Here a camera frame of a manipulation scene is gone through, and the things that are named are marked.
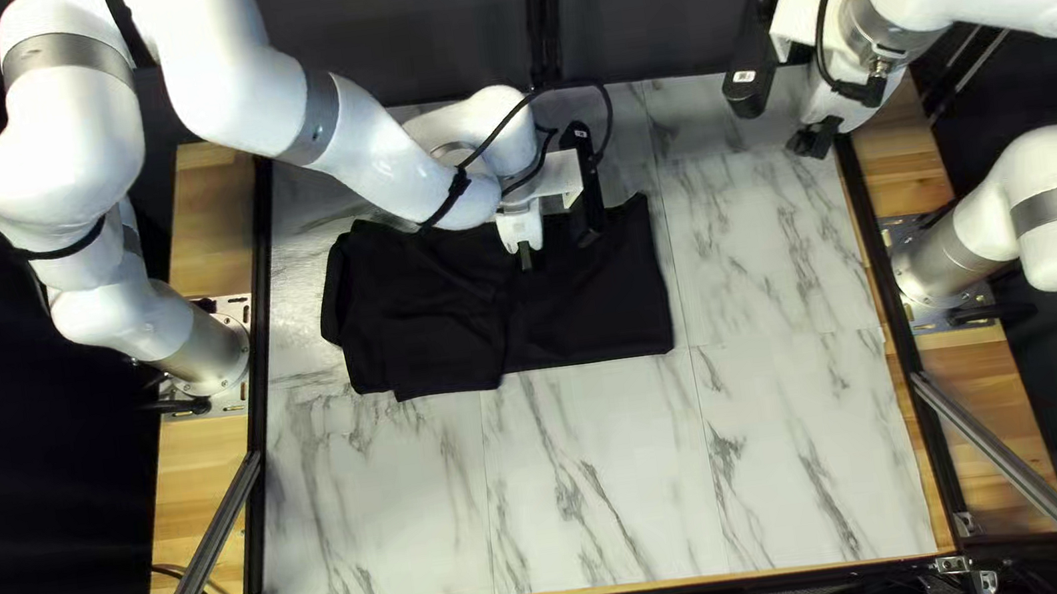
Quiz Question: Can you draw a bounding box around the silver mounting plate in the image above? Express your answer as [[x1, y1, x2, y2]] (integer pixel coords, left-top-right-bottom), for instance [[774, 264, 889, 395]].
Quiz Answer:
[[148, 291, 267, 424], [876, 205, 1003, 339]]

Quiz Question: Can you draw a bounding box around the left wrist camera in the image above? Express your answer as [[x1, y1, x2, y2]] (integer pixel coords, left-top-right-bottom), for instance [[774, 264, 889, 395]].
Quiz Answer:
[[556, 119, 611, 249]]

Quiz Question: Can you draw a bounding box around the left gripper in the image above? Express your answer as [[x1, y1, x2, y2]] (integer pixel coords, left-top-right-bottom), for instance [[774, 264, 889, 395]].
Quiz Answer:
[[487, 151, 594, 256]]

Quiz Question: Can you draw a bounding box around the black arm base cable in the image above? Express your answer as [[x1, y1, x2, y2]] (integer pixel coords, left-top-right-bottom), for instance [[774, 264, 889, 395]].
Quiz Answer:
[[138, 393, 214, 424], [944, 299, 1037, 334]]

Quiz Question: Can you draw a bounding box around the black t-shirt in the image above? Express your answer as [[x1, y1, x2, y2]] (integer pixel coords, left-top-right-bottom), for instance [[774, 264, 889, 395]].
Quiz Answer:
[[308, 183, 680, 411]]

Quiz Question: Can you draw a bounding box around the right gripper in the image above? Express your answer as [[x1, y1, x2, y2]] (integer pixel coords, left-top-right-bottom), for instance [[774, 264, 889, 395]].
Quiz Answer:
[[766, 0, 891, 164]]

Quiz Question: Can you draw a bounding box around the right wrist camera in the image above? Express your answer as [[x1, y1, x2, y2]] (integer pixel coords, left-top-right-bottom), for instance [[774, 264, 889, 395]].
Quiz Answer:
[[712, 0, 827, 123]]

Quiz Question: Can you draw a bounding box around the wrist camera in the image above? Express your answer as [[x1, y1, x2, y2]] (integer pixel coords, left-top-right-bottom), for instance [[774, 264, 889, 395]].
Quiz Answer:
[[556, 119, 611, 249], [712, 0, 827, 123]]

